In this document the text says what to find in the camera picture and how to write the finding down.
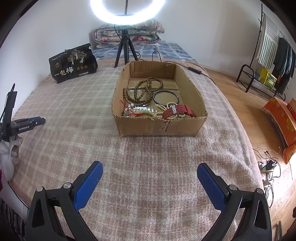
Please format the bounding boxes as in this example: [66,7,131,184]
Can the red cord jade pendant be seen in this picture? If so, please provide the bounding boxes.
[120,100,137,117]

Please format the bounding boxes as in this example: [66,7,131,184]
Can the cream bead bracelet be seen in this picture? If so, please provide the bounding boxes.
[134,108,155,117]

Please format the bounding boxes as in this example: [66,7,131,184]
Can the long brown bead necklace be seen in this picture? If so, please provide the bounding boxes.
[122,77,164,106]

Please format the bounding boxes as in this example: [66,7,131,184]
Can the white pearl necklace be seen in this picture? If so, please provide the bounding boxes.
[152,101,188,121]

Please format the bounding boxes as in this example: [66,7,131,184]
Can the dark bangle ring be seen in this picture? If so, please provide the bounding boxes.
[152,90,180,105]

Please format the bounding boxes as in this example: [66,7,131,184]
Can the white gloved left hand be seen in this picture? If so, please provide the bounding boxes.
[1,135,23,182]

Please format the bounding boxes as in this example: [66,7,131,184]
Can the pink plaid bed blanket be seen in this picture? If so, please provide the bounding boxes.
[10,60,262,240]

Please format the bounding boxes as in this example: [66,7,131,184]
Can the red brown flat box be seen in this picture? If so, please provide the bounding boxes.
[287,97,296,119]

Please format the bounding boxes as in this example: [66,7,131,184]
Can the orange covered bench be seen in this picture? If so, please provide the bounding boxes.
[263,97,296,164]

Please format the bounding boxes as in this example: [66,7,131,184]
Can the folded floral quilt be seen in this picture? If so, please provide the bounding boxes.
[92,19,165,48]

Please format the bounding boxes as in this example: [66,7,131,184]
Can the black tripod stand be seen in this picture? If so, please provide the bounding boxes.
[114,29,139,68]

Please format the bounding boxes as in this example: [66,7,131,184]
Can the black clothes rack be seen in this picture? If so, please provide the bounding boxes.
[236,5,295,101]

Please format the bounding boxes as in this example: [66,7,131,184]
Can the yellow green box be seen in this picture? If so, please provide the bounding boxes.
[260,68,277,90]

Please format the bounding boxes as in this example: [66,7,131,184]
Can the cardboard box tray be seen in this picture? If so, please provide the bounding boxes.
[111,61,208,137]

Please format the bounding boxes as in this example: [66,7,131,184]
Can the dark hanging clothes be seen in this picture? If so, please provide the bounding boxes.
[272,37,295,95]

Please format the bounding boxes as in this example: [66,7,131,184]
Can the blue patterned bed sheet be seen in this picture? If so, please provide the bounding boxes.
[92,41,197,63]

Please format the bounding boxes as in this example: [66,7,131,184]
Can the striped hanging towel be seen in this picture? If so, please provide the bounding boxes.
[255,14,280,70]

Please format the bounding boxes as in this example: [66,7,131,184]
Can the white power strip with cables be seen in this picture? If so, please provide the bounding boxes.
[253,147,281,209]

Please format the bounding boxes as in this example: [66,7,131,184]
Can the white ring light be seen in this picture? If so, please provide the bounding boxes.
[89,1,166,26]

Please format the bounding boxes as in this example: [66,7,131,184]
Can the black light cable with switch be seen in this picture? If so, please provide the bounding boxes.
[136,51,217,85]

